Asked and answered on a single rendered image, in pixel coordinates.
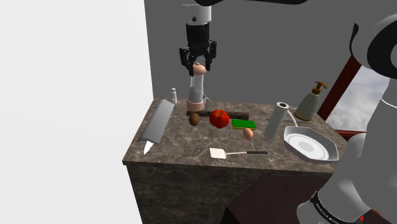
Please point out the large grey kitchen knife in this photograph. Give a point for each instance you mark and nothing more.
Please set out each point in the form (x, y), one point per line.
(159, 121)

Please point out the brown egg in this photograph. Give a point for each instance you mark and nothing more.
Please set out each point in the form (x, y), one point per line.
(247, 133)

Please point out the grey soap dispenser bottle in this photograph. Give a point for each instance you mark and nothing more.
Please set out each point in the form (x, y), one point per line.
(307, 105)

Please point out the green sponge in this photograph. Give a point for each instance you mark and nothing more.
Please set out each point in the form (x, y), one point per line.
(243, 124)

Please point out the brown kiwi fruit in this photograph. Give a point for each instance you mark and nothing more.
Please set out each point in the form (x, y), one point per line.
(194, 119)

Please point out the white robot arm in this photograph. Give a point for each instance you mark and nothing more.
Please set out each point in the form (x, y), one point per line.
(372, 155)

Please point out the thin grey metal utensil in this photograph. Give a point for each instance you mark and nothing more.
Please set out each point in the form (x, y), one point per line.
(296, 121)

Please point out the window with red frame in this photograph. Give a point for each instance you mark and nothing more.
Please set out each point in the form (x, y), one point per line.
(350, 105)

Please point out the clear pink-capped pepper grinder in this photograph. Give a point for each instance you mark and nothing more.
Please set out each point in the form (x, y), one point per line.
(196, 90)

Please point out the grey frying pan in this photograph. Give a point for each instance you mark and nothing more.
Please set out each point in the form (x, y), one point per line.
(307, 145)

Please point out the red tomato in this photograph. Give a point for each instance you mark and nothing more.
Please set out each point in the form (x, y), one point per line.
(219, 118)

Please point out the clear glass cup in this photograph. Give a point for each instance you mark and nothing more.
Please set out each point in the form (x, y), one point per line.
(205, 102)

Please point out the small white salt shaker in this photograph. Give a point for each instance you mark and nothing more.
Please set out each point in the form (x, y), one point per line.
(174, 96)

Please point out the dark brown wooden board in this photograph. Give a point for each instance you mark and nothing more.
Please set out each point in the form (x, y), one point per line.
(238, 115)

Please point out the grey paper towel roll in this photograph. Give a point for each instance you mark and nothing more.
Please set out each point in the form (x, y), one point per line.
(276, 121)

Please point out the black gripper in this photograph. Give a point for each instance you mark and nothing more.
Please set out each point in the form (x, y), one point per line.
(198, 35)

